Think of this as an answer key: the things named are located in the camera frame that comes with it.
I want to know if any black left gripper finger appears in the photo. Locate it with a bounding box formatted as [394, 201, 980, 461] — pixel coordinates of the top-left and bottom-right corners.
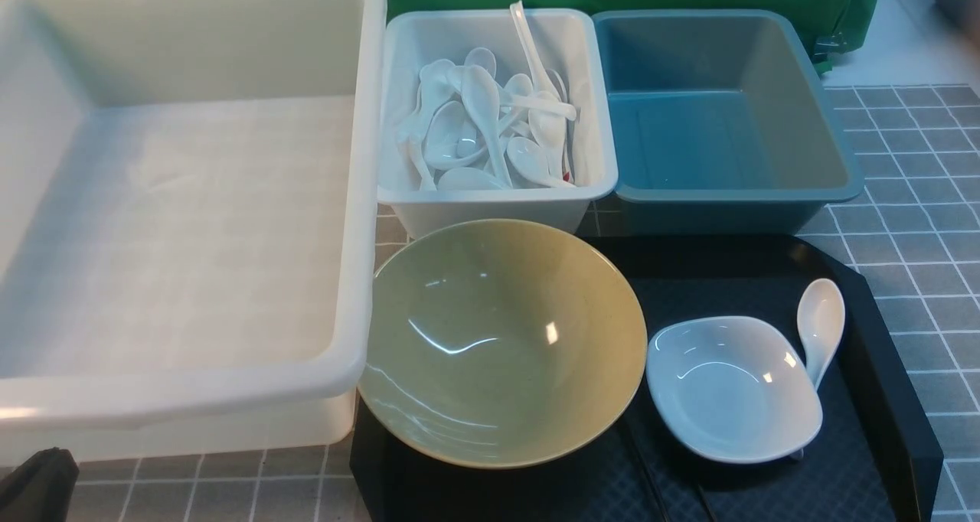
[1, 448, 80, 521]

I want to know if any yellow-green noodle bowl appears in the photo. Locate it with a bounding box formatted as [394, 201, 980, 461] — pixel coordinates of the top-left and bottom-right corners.
[358, 219, 648, 470]

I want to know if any small white sauce dish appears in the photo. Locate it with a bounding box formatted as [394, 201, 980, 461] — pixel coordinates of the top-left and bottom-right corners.
[646, 315, 835, 464]

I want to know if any white ceramic soup spoon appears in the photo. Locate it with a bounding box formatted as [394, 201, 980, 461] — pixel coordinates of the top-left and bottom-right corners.
[795, 278, 846, 390]

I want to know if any large translucent white bin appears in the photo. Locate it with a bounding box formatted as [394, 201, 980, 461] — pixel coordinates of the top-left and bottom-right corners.
[1, 0, 387, 466]

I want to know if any white spoon left of pile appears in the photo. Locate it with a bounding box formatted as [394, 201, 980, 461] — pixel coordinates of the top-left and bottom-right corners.
[423, 100, 487, 171]

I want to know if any white spoon of pile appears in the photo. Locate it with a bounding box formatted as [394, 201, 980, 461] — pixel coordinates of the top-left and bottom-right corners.
[423, 100, 487, 171]
[461, 65, 512, 188]

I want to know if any small white plastic bin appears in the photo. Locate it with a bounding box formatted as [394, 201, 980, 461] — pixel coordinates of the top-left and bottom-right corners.
[377, 7, 619, 237]

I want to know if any white spoon centre of pile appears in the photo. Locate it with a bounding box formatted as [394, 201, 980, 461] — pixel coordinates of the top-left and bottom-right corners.
[461, 65, 512, 188]

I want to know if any white spoon lower right pile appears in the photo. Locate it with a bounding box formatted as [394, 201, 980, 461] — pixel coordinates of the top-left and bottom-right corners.
[505, 135, 576, 188]

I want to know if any upright white spoon in bin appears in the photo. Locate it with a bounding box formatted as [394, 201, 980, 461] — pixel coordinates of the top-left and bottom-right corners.
[510, 0, 560, 100]

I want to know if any teal plastic bin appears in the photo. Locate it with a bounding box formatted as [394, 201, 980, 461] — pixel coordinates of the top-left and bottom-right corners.
[593, 9, 864, 235]

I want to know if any black serving tray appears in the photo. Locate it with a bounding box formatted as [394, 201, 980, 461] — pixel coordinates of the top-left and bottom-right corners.
[349, 235, 944, 521]

